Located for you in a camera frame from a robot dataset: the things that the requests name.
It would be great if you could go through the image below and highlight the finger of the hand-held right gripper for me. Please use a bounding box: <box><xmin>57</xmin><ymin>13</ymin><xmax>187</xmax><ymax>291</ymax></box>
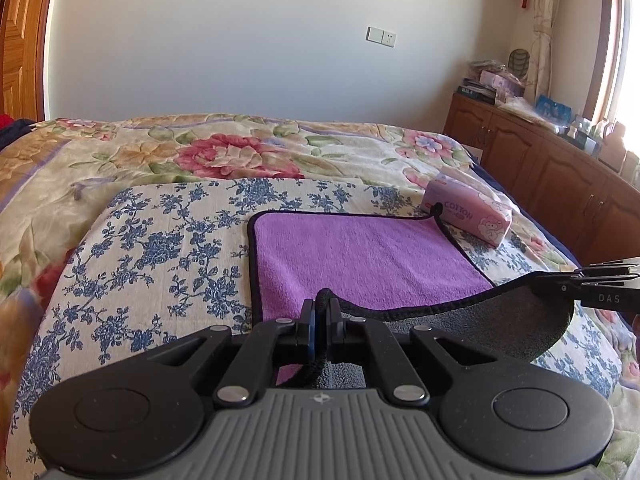
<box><xmin>531</xmin><ymin>258</ymin><xmax>640</xmax><ymax>302</ymax></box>

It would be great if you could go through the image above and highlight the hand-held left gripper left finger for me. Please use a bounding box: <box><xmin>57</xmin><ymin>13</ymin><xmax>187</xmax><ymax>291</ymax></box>
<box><xmin>170</xmin><ymin>300</ymin><xmax>318</xmax><ymax>409</ymax></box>

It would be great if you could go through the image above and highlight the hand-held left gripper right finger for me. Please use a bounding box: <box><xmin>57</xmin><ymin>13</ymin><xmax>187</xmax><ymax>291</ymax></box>
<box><xmin>321</xmin><ymin>302</ymin><xmax>474</xmax><ymax>407</ymax></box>

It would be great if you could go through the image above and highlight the purple towel with black edge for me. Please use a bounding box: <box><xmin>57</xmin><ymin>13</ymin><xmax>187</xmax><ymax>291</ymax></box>
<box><xmin>247</xmin><ymin>202</ymin><xmax>576</xmax><ymax>392</ymax></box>

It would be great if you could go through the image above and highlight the pink tissue pack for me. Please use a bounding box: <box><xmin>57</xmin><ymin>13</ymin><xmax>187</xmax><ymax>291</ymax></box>
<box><xmin>419</xmin><ymin>172</ymin><xmax>514</xmax><ymax>248</ymax></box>

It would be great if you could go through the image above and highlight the wooden cabinet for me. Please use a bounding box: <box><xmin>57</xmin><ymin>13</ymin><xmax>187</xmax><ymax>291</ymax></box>
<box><xmin>442</xmin><ymin>91</ymin><xmax>640</xmax><ymax>267</ymax></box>

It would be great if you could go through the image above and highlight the blue floral white cloth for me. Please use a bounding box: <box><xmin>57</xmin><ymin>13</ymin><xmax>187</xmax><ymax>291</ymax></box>
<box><xmin>10</xmin><ymin>177</ymin><xmax>640</xmax><ymax>480</ymax></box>

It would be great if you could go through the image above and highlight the blue packet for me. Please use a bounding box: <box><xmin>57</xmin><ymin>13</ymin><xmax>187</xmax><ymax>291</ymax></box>
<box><xmin>534</xmin><ymin>93</ymin><xmax>574</xmax><ymax>125</ymax></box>

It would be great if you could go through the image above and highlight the clear plastic bag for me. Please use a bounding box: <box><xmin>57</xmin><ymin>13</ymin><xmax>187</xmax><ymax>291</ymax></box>
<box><xmin>496</xmin><ymin>97</ymin><xmax>543</xmax><ymax>123</ymax></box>

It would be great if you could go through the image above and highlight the floral bed blanket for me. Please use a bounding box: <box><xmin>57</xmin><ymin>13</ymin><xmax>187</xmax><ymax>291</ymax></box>
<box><xmin>0</xmin><ymin>112</ymin><xmax>640</xmax><ymax>480</ymax></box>

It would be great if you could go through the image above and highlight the stack of dark books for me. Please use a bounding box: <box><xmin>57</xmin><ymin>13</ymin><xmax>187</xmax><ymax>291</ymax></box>
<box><xmin>456</xmin><ymin>77</ymin><xmax>499</xmax><ymax>106</ymax></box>

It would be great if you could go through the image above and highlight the pink box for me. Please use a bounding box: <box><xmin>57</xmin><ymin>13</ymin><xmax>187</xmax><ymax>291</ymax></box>
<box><xmin>479</xmin><ymin>69</ymin><xmax>527</xmax><ymax>99</ymax></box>

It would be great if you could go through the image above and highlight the green hand fan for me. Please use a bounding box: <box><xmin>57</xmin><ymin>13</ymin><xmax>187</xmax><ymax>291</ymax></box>
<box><xmin>508</xmin><ymin>48</ymin><xmax>531</xmax><ymax>81</ymax></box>

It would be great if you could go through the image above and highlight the window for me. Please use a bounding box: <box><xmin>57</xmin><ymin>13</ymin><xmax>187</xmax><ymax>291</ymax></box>
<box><xmin>582</xmin><ymin>0</ymin><xmax>640</xmax><ymax>133</ymax></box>

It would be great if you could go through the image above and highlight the beige patterned curtain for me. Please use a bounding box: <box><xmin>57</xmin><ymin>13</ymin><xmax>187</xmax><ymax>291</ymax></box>
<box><xmin>525</xmin><ymin>0</ymin><xmax>567</xmax><ymax>106</ymax></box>

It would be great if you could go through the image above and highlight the dark and red clothing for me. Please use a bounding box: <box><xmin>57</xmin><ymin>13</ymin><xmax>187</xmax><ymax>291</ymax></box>
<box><xmin>0</xmin><ymin>114</ymin><xmax>37</xmax><ymax>152</ymax></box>

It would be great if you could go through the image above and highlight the wooden door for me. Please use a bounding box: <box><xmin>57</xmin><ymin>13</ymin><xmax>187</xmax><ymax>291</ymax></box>
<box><xmin>0</xmin><ymin>0</ymin><xmax>58</xmax><ymax>124</ymax></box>

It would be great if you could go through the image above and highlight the white wall switch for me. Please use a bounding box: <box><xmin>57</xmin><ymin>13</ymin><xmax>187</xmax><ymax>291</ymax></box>
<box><xmin>366</xmin><ymin>25</ymin><xmax>397</xmax><ymax>46</ymax></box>

